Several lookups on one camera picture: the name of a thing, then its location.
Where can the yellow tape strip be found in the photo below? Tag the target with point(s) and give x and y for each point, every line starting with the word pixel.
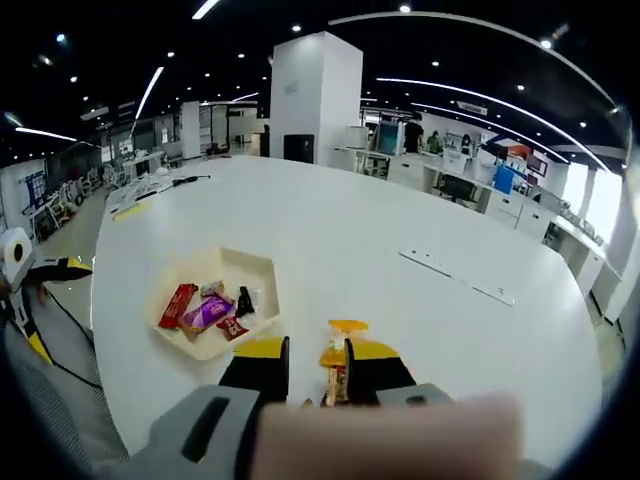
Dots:
pixel 131 211

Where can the small red snack packet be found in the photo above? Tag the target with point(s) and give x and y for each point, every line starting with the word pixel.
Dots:
pixel 232 328

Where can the teal glass cabinet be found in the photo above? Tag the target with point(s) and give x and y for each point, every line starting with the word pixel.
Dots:
pixel 389 137

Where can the yellow clear snack packet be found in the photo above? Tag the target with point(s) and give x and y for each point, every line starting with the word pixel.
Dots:
pixel 342 340

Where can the white counter cabinets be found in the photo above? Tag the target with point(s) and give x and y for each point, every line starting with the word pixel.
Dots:
pixel 505 205

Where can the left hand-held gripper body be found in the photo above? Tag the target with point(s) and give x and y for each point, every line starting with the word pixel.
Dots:
pixel 15 257

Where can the blue box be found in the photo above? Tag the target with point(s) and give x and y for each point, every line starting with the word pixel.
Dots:
pixel 505 179

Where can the purple snack packet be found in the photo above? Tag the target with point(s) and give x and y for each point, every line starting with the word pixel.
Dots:
pixel 207 315

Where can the white square pillar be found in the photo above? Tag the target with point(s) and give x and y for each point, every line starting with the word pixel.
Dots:
pixel 315 100

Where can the long red snack packet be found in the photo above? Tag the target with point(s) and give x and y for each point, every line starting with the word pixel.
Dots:
pixel 177 306

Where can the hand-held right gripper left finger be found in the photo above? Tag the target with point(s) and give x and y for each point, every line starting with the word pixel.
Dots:
pixel 210 430

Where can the beige hexagonal container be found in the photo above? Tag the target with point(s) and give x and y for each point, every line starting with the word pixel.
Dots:
pixel 240 270

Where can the white power strip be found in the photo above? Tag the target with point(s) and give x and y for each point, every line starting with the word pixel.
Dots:
pixel 457 277

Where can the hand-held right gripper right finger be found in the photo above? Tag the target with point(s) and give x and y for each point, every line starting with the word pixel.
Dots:
pixel 380 375

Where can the beige snack packet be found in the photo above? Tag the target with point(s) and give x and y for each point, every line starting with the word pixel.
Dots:
pixel 213 289

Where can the black snack packet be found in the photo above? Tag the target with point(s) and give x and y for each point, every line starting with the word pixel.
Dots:
pixel 245 301

